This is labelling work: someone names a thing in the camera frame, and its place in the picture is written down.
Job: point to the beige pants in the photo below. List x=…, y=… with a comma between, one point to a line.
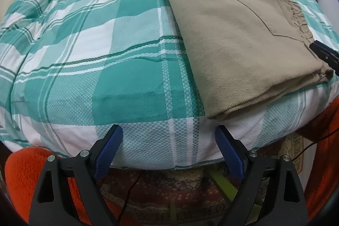
x=233, y=43

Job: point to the person's orange fleece clothing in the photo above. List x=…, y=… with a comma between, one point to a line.
x=21, y=175

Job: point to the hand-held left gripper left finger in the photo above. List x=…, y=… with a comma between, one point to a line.
x=111, y=146

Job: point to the teal plaid bed blanket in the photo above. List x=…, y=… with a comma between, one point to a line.
x=106, y=56

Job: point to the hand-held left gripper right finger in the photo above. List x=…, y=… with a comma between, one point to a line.
x=227, y=146

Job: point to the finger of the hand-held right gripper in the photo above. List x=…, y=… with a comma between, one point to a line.
x=324, y=54

